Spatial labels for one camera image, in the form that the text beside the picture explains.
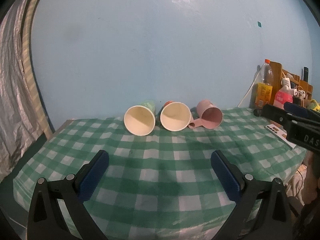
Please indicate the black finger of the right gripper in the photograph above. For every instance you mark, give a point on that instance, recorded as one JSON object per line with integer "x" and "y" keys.
{"x": 280, "y": 116}

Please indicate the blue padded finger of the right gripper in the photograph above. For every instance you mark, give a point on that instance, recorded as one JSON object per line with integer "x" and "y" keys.
{"x": 301, "y": 111}

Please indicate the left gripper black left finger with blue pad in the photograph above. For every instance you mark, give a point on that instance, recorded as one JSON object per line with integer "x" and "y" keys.
{"x": 46, "y": 221}

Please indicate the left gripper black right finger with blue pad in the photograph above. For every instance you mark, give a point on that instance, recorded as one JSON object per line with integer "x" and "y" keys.
{"x": 261, "y": 207}

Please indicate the red paper cup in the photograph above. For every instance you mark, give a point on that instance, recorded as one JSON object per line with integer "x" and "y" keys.
{"x": 175, "y": 116}

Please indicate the green paper cup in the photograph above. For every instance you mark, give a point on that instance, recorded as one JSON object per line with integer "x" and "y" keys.
{"x": 140, "y": 119}

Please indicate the white smartphone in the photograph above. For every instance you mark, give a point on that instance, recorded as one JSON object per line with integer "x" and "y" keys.
{"x": 280, "y": 134}

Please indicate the pink label spray bottle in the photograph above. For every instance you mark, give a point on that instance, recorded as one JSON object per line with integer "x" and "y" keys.
{"x": 285, "y": 94}

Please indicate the yellow box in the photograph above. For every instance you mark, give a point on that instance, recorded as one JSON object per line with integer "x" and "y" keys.
{"x": 263, "y": 95}

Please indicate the wooden desk organizer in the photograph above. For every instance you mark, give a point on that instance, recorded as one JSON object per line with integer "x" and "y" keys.
{"x": 304, "y": 89}

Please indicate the black remote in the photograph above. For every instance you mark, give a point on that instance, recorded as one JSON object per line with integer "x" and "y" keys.
{"x": 305, "y": 74}

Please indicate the clear bottle orange cap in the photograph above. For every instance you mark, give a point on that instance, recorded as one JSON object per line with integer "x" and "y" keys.
{"x": 266, "y": 73}

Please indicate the pink plastic mug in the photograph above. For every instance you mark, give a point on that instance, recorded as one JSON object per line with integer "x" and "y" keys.
{"x": 209, "y": 116}

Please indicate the silver grey curtain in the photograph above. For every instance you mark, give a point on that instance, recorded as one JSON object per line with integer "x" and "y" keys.
{"x": 23, "y": 118}

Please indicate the green white checkered tablecloth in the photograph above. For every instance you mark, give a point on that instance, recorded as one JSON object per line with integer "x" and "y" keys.
{"x": 161, "y": 186}

